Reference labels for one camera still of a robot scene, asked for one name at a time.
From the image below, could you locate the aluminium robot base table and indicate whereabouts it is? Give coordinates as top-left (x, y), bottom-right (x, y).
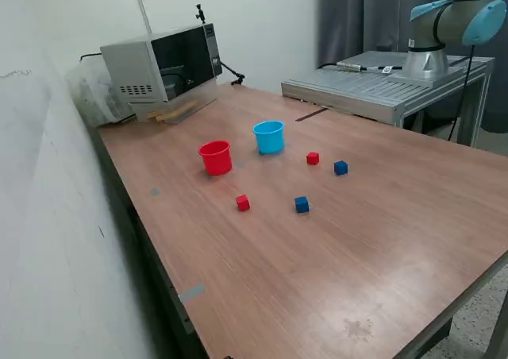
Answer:
top-left (280, 50), bottom-right (496, 149)

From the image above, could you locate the blue cup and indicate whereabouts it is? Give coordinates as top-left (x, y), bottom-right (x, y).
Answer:
top-left (252, 120), bottom-right (286, 156)

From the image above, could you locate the red cup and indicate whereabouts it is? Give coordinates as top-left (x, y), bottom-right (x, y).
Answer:
top-left (198, 140), bottom-right (233, 176)

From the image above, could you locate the dark metal strip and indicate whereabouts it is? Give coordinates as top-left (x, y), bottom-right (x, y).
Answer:
top-left (295, 107), bottom-right (329, 122)

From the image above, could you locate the wooden stick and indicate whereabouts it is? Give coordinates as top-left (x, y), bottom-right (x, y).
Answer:
top-left (155, 109), bottom-right (188, 123)
top-left (146, 99), bottom-right (198, 119)

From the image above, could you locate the large blue-grey tape piece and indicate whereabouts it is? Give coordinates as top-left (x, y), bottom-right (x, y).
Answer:
top-left (177, 283), bottom-right (206, 304)

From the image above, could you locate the silver cylindrical device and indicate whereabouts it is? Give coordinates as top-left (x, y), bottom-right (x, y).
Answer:
top-left (336, 60), bottom-right (369, 72)

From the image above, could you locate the silver microwave oven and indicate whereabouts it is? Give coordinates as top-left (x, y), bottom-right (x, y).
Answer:
top-left (99, 22), bottom-right (223, 106)

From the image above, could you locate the grey curtain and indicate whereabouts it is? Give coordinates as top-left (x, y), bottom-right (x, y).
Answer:
top-left (315, 0), bottom-right (508, 133)

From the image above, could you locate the white thin rod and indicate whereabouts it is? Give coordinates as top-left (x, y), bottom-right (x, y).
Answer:
top-left (137, 0), bottom-right (153, 34)

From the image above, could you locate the black cable with white tag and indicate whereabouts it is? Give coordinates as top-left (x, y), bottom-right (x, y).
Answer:
top-left (317, 61), bottom-right (404, 75)

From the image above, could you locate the black hanging cable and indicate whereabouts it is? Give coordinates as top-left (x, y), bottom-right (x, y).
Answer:
top-left (448, 44), bottom-right (477, 142)

